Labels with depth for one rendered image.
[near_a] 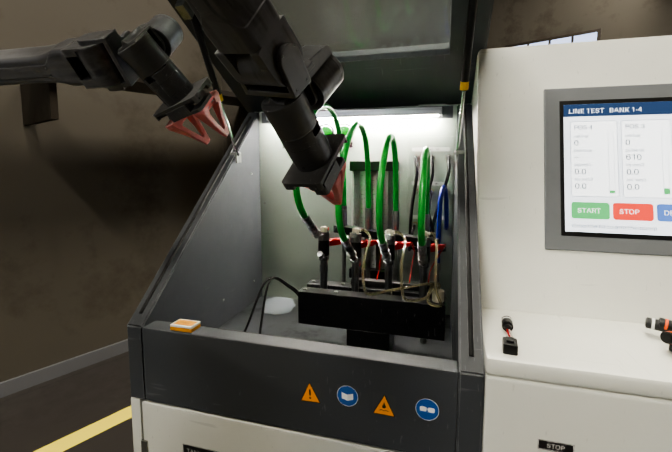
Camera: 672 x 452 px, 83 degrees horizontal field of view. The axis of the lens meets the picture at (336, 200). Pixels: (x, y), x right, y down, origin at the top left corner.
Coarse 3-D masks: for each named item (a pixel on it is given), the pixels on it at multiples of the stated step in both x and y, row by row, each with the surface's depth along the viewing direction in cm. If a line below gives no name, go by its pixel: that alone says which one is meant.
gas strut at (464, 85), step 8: (472, 0) 78; (472, 8) 78; (472, 16) 79; (472, 24) 80; (472, 32) 81; (472, 40) 82; (464, 48) 83; (464, 56) 83; (464, 64) 84; (464, 72) 85; (464, 80) 86; (464, 88) 87; (464, 96) 88; (456, 152) 95; (456, 160) 95
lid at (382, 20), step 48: (288, 0) 88; (336, 0) 87; (384, 0) 85; (432, 0) 83; (480, 0) 80; (336, 48) 100; (384, 48) 98; (432, 48) 96; (480, 48) 91; (240, 96) 121; (336, 96) 115; (384, 96) 112; (432, 96) 109
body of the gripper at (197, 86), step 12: (168, 60) 62; (156, 72) 61; (168, 72) 61; (180, 72) 63; (156, 84) 61; (168, 84) 62; (180, 84) 63; (192, 84) 67; (204, 84) 64; (168, 96) 63; (180, 96) 63; (192, 96) 62; (168, 108) 64
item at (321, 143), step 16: (320, 128) 51; (288, 144) 50; (304, 144) 49; (320, 144) 51; (336, 144) 55; (304, 160) 51; (320, 160) 52; (288, 176) 54; (304, 176) 52; (320, 176) 51
